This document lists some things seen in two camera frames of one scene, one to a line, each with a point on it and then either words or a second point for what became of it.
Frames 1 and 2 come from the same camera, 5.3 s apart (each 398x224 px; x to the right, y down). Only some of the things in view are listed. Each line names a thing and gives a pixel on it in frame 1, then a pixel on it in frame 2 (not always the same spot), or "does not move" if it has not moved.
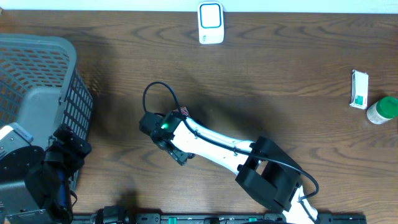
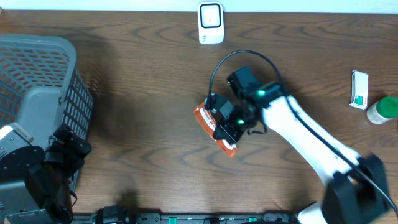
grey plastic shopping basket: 41,88 does not move
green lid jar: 384,110 does not move
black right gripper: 179,157 → 229,133
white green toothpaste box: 359,89 does not move
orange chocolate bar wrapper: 184,110 → 206,121
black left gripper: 73,144 does not move
